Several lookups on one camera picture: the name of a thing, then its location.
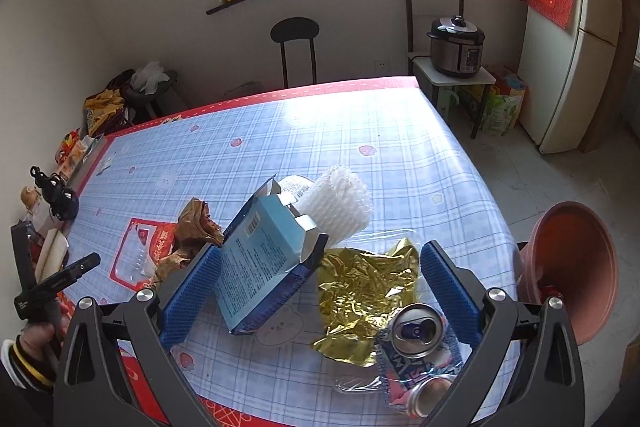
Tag red and clear plastic package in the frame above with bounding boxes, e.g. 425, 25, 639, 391
111, 217, 176, 290

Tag black figurine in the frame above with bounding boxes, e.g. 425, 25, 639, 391
29, 165, 80, 222

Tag person's left forearm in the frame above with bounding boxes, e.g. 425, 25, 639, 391
0, 339, 56, 427

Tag crushed drink can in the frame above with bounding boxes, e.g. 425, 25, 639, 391
375, 303, 463, 419

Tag person's left hand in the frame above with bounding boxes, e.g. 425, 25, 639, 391
17, 319, 63, 358

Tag clear plastic bag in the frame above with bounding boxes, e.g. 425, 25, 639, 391
334, 369, 396, 400

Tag black metal frame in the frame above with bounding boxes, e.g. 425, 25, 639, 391
404, 0, 463, 58

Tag gold foil wrapper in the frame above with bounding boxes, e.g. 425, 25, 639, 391
312, 238, 421, 367

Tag green and white bag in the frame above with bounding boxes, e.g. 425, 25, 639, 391
480, 82, 528, 138

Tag blue plaid tablecloth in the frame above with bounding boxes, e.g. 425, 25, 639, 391
47, 76, 521, 427

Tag dark bag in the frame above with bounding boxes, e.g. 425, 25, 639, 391
107, 69, 178, 122

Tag small white side table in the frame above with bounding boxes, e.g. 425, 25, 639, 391
407, 54, 497, 140

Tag red snack packets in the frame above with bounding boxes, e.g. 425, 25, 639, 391
55, 129, 103, 178

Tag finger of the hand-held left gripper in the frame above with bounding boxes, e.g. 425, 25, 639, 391
11, 222, 37, 282
47, 252, 102, 295

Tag cream refrigerator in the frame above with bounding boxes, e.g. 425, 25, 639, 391
517, 0, 626, 154

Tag pale green jug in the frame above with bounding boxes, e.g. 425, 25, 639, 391
435, 87, 461, 118

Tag light blue cardboard box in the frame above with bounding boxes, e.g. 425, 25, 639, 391
214, 174, 330, 335

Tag yellow snack bag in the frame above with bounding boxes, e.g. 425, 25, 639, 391
84, 89, 126, 135

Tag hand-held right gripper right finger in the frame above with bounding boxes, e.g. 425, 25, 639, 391
420, 241, 586, 427

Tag small doll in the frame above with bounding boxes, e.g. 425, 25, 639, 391
20, 186, 43, 228

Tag electric pressure cooker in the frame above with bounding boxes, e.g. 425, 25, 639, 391
426, 14, 487, 79

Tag terracotta plastic bin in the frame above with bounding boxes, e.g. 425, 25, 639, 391
515, 201, 620, 344

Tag white plastic bag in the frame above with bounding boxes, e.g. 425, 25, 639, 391
131, 62, 171, 95

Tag brown paper wrapper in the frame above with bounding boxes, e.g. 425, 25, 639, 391
152, 198, 225, 290

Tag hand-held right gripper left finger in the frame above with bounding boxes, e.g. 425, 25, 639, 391
52, 243, 223, 427

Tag beige packet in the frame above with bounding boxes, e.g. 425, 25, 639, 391
35, 229, 70, 280

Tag white foam net sleeve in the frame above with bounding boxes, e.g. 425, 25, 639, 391
297, 165, 373, 253

